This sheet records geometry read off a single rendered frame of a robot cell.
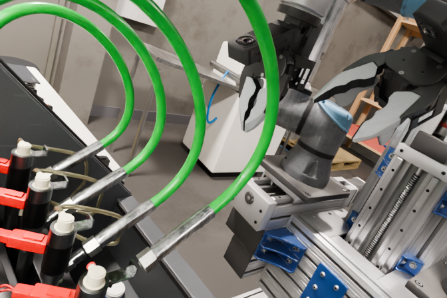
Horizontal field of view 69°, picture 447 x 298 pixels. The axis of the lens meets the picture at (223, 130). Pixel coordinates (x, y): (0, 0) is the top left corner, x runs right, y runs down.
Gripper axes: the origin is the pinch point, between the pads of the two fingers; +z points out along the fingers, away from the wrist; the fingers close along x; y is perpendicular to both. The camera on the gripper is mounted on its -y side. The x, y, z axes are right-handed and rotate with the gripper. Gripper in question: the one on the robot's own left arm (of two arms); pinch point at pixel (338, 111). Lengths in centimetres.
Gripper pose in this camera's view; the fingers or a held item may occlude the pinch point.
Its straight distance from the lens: 43.0
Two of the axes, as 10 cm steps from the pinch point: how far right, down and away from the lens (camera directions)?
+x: -4.0, -6.4, 6.5
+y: 2.7, 6.0, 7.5
